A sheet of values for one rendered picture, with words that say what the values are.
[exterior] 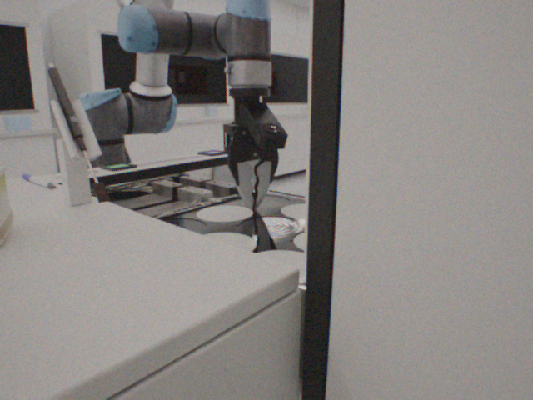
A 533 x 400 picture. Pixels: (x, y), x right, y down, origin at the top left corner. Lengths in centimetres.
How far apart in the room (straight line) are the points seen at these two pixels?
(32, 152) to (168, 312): 325
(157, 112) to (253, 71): 53
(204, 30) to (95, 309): 55
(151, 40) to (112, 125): 46
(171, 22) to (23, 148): 283
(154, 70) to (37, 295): 87
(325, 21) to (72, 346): 25
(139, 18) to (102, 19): 334
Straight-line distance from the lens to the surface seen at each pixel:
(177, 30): 70
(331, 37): 27
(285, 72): 570
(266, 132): 59
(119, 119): 111
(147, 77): 112
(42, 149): 349
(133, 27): 68
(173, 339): 24
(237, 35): 66
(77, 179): 54
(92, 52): 393
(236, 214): 67
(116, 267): 33
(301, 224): 62
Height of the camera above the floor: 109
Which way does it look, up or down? 16 degrees down
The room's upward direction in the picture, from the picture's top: straight up
